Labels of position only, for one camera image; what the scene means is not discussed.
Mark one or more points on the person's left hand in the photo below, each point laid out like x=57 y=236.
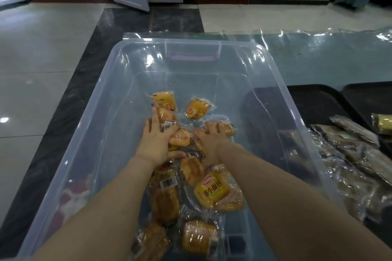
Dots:
x=154 y=144

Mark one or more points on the person's right hand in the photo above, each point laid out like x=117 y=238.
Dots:
x=214 y=144

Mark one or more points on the person's right fingers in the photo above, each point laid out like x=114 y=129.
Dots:
x=211 y=129

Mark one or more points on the person's left thumb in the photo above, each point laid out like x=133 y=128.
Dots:
x=177 y=155

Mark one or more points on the clear bread roll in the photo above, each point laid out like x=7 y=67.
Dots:
x=228 y=129

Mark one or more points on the bread packet with barcode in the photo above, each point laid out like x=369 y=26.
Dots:
x=167 y=115

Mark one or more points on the person's right forearm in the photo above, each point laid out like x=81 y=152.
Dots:
x=291 y=208

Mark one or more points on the person's left forearm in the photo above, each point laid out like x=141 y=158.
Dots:
x=101 y=212

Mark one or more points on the pile of yellow bread packets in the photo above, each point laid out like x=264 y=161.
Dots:
x=211 y=190

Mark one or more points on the clear plastic storage bin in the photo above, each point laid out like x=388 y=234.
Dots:
x=122 y=86

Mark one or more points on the large black plastic tray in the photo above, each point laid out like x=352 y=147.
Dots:
x=315 y=101

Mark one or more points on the pile of brown snack packets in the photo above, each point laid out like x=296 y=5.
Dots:
x=358 y=160

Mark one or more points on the yellow cake packet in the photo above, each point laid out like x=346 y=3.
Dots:
x=382 y=123

